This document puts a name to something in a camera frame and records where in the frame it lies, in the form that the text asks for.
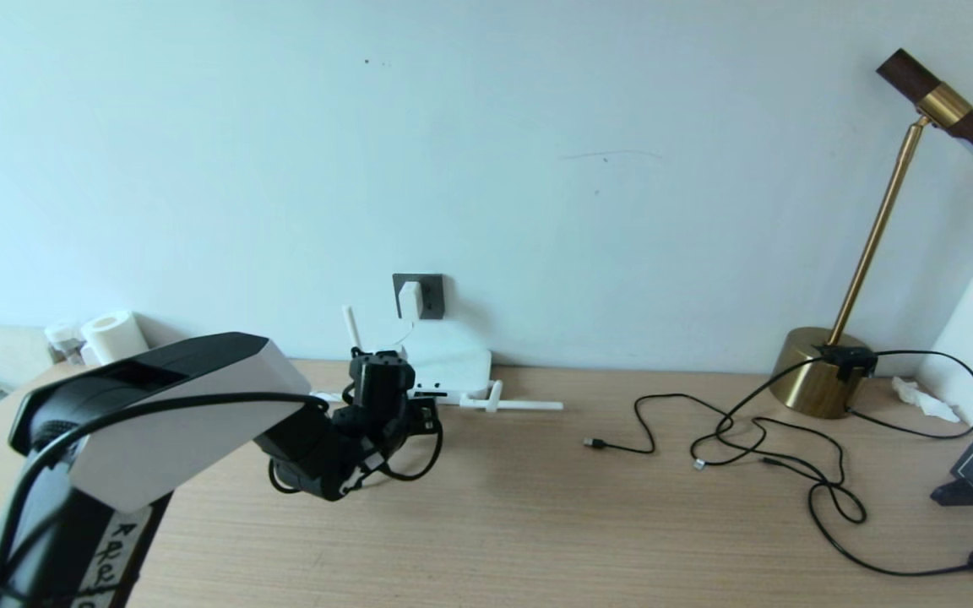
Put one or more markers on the crumpled white tissue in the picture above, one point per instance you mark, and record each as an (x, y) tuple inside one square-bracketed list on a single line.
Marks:
[(926, 398)]

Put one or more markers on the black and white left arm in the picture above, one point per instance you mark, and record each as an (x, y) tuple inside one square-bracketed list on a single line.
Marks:
[(165, 422)]

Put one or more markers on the white toilet paper roll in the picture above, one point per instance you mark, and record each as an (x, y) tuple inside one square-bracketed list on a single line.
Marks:
[(115, 335)]

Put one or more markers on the white router with antennas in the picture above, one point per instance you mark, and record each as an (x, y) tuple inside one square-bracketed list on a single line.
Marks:
[(453, 359)]

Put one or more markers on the brass desk lamp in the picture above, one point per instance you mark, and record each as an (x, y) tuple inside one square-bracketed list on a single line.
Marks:
[(807, 380)]

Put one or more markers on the white power adapter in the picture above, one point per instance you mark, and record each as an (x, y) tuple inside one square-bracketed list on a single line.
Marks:
[(410, 301)]

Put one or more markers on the grey wall socket plate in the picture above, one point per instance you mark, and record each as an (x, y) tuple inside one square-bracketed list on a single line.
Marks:
[(434, 295)]

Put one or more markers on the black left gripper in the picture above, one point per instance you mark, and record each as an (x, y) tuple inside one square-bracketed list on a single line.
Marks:
[(426, 417)]

